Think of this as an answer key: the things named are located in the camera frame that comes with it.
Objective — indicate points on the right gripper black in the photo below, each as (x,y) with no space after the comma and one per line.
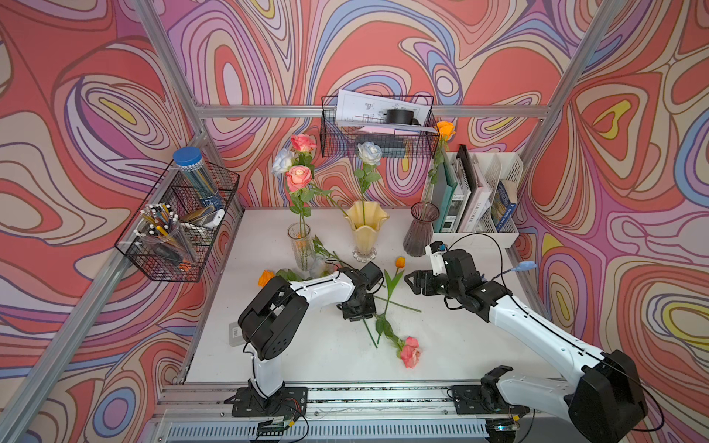
(419,275)

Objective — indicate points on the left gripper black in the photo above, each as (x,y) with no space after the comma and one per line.
(371,310)

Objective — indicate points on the white rose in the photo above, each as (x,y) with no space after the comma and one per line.
(284,160)
(327,262)
(370,155)

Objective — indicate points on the pink rose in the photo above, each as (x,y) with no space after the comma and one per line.
(408,349)
(303,147)
(298,180)

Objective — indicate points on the orange rose tall stem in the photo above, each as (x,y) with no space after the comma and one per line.
(446,132)

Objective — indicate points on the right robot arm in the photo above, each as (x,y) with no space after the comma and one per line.
(599,393)

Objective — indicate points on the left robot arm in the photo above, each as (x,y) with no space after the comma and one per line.
(271,320)

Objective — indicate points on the small orange tulip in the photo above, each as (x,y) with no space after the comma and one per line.
(393,281)

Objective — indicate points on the purple ribbed glass vase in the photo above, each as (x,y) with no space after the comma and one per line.
(421,229)

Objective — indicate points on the clear glass vase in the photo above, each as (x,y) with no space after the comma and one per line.
(302,245)

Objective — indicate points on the pink book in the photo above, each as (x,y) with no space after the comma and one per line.
(478,203)

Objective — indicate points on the blue treehouse book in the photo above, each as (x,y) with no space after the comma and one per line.
(504,204)

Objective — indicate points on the yellow ruffled vase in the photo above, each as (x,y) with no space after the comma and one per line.
(366,236)

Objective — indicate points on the white plastic book organizer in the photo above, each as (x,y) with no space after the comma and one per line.
(495,167)

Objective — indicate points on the teal green folder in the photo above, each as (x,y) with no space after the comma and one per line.
(443,191)

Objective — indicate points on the black white magazine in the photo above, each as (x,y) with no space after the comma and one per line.
(459,199)

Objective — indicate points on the black tape roll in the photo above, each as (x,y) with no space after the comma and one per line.
(398,116)

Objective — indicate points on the white papers in basket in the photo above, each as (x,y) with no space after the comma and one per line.
(355,109)

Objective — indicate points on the cup of pencils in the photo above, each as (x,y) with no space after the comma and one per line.
(159,230)

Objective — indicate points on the blue lid pencil jar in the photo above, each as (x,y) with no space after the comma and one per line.
(192,165)

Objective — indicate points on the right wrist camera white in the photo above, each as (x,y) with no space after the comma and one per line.
(435,252)

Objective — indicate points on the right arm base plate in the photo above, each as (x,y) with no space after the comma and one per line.
(468,399)

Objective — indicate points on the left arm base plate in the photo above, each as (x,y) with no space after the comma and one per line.
(287,400)

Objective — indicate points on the black wire basket back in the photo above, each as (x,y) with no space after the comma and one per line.
(341,142)

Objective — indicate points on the black wire basket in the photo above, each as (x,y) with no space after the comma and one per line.
(200,224)
(341,142)

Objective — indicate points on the black wire basket left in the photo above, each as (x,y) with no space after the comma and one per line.
(200,224)

